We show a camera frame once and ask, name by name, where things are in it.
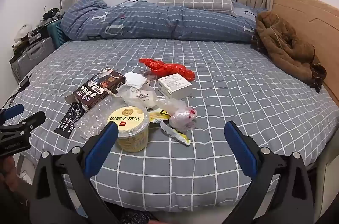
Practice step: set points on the blue striped duvet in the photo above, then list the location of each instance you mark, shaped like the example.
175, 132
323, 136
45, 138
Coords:
148, 20

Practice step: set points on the black paper wrapper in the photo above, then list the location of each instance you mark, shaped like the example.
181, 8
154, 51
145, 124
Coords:
69, 119

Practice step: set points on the grey suitcase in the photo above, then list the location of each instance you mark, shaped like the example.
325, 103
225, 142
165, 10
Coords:
31, 54

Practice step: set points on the clear bubble wrap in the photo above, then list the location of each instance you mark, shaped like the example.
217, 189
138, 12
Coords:
94, 118

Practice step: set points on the dark brown snack box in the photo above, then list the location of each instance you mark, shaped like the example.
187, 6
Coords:
102, 89

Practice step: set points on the white cotton pad bag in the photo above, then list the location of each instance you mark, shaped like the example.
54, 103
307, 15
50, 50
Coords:
139, 98

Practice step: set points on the brown coat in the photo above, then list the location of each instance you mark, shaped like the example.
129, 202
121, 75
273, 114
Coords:
286, 49

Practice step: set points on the black gadget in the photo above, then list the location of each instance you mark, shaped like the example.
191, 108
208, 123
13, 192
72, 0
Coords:
51, 13

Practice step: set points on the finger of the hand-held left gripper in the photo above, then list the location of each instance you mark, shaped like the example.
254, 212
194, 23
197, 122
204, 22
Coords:
29, 121
12, 110

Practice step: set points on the yellow snack wrapper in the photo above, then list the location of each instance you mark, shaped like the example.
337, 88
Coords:
174, 134

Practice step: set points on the white tissue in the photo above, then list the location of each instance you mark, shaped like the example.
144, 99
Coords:
134, 79

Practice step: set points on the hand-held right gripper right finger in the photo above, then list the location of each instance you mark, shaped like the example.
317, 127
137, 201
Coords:
242, 147

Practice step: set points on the clear plastic bag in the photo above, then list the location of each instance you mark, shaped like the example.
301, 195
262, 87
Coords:
180, 115

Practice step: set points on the teal suitcase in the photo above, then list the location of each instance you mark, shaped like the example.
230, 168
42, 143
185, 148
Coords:
57, 33

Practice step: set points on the small white box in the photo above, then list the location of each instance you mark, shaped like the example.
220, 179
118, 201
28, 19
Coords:
174, 86

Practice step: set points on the person's left hand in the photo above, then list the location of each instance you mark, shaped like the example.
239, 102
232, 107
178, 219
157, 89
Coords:
8, 173

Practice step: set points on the yellow yogurt cup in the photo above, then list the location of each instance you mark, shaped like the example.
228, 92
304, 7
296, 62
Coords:
129, 120

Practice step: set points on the red plastic bag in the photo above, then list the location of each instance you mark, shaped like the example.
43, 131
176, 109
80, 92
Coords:
164, 67

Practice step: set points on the white object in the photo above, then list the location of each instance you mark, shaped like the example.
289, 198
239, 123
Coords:
22, 30

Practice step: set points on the grey checked bed sheet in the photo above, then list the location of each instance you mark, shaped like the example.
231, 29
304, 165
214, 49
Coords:
212, 120

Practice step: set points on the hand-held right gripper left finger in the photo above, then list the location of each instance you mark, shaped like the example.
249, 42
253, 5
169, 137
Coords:
103, 146

